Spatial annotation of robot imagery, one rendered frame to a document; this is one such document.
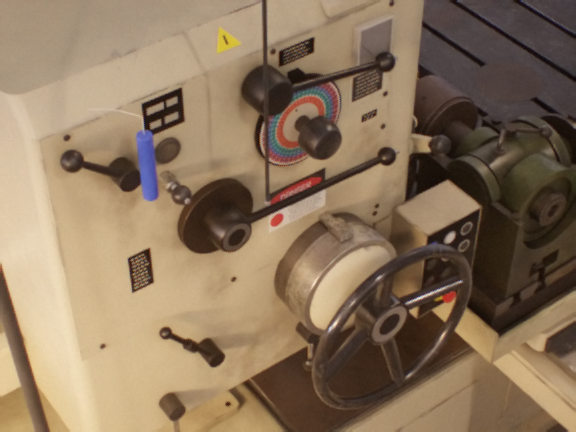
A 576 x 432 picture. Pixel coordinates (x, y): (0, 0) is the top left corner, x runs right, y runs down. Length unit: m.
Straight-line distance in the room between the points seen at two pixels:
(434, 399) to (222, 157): 1.35
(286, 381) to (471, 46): 1.15
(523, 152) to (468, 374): 0.78
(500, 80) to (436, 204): 1.00
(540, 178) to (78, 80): 1.13
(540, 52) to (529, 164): 0.93
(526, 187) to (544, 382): 0.60
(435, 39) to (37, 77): 1.87
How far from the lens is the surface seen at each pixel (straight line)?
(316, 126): 1.87
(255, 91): 1.78
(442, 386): 3.03
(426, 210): 2.27
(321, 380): 2.02
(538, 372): 2.86
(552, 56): 3.36
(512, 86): 3.22
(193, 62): 1.76
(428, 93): 2.65
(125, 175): 1.72
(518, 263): 2.54
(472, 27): 3.44
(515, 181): 2.47
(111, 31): 1.78
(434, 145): 2.20
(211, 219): 1.89
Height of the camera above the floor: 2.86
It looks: 43 degrees down
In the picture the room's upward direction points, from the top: straight up
